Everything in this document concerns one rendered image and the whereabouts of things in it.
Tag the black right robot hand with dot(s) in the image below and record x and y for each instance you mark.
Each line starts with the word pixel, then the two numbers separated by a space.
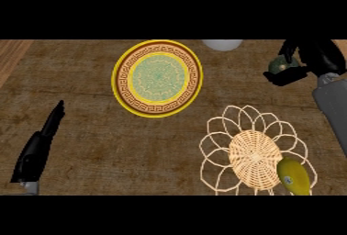
pixel 322 56

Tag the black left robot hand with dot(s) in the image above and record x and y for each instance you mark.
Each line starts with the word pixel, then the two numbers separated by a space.
pixel 34 156

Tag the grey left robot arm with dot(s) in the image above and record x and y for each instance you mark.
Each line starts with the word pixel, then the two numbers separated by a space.
pixel 29 188

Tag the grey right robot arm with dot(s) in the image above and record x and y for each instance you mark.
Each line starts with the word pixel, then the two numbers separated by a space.
pixel 333 104

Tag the yellow rimmed patterned plate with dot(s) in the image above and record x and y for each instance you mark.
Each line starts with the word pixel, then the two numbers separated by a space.
pixel 156 78

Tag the yellow squash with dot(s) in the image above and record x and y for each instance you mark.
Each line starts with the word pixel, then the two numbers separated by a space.
pixel 293 177

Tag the green round vegetable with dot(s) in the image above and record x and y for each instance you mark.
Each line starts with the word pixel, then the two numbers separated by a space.
pixel 279 65

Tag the white round bowl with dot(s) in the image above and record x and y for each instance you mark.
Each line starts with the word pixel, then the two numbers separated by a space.
pixel 221 44

